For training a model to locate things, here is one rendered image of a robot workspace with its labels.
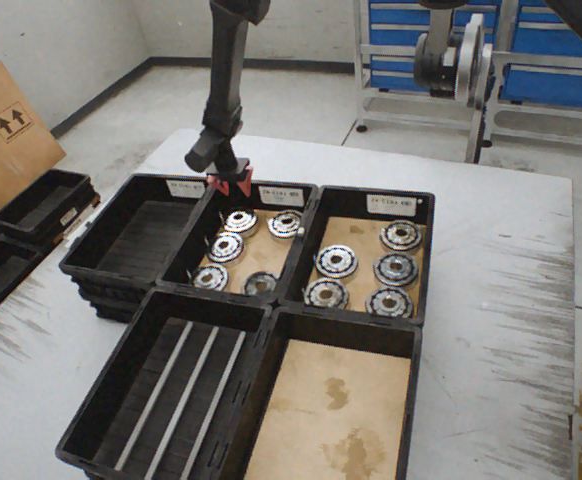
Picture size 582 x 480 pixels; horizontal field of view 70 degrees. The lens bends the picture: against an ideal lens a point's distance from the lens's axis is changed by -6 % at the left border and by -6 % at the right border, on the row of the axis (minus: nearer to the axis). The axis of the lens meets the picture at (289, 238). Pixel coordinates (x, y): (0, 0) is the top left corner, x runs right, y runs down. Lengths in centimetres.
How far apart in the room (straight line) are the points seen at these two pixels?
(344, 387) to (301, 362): 11
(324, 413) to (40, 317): 94
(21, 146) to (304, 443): 325
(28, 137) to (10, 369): 257
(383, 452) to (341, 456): 8
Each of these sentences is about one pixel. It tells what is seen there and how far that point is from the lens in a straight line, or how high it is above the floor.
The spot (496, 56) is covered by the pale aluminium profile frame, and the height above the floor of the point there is 59.
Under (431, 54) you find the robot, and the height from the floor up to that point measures 118.
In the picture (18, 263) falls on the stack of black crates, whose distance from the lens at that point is 234.
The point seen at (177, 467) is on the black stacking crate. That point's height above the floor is 83.
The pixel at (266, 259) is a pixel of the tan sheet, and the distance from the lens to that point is 114.
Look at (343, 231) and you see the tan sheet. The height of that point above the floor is 83.
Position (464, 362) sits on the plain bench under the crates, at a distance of 111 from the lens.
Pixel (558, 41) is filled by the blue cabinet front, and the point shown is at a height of 68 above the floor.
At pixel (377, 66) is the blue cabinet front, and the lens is 293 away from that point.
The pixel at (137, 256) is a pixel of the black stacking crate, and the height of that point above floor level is 83.
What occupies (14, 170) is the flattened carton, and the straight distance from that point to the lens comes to 370.
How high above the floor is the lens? 165
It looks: 44 degrees down
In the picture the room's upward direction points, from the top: 11 degrees counter-clockwise
